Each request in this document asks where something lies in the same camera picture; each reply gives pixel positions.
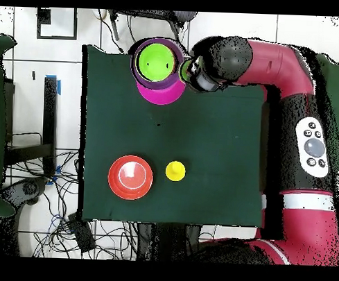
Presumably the yellow plastic cup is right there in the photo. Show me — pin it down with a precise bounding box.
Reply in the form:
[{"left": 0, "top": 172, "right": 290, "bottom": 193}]
[{"left": 164, "top": 160, "right": 186, "bottom": 182}]

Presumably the pink plastic bowl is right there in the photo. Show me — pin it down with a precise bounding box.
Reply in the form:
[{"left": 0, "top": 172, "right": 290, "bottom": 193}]
[{"left": 134, "top": 75, "right": 187, "bottom": 106}]

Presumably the purple plastic bowl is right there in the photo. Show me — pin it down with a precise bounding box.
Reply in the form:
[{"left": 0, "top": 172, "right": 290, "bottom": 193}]
[{"left": 129, "top": 36, "right": 186, "bottom": 92}]

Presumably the green plastic cup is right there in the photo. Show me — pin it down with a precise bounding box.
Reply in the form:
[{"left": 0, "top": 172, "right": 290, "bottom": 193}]
[{"left": 177, "top": 58, "right": 193, "bottom": 85}]

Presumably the small green plastic bowl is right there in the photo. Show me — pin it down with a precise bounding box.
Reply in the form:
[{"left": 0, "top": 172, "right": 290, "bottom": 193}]
[{"left": 134, "top": 42, "right": 176, "bottom": 83}]

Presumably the dark green tablecloth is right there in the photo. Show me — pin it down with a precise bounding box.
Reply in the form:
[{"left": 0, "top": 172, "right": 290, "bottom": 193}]
[{"left": 76, "top": 44, "right": 273, "bottom": 228}]

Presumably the large red-orange plastic bowl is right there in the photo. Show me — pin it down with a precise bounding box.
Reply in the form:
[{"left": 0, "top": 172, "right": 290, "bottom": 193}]
[{"left": 106, "top": 153, "right": 155, "bottom": 201}]

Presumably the blue tape strip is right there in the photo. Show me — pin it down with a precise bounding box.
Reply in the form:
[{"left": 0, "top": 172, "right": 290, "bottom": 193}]
[{"left": 44, "top": 74, "right": 62, "bottom": 96}]

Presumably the black metal stand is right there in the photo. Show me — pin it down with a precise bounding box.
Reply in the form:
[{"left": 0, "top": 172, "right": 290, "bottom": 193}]
[{"left": 3, "top": 74, "right": 60, "bottom": 176}]

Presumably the black power box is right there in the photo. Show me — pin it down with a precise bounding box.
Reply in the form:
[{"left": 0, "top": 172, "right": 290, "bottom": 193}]
[{"left": 67, "top": 211, "right": 98, "bottom": 254}]

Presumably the black chair base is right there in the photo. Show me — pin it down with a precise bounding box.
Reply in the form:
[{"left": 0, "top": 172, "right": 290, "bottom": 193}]
[{"left": 0, "top": 174, "right": 50, "bottom": 220}]

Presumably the tangle of floor cables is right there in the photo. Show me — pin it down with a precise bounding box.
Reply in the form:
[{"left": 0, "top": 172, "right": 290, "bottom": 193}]
[{"left": 1, "top": 146, "right": 148, "bottom": 261}]

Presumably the black camera tripod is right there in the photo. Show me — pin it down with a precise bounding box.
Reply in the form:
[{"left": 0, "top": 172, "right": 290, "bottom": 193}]
[{"left": 107, "top": 8, "right": 198, "bottom": 52}]

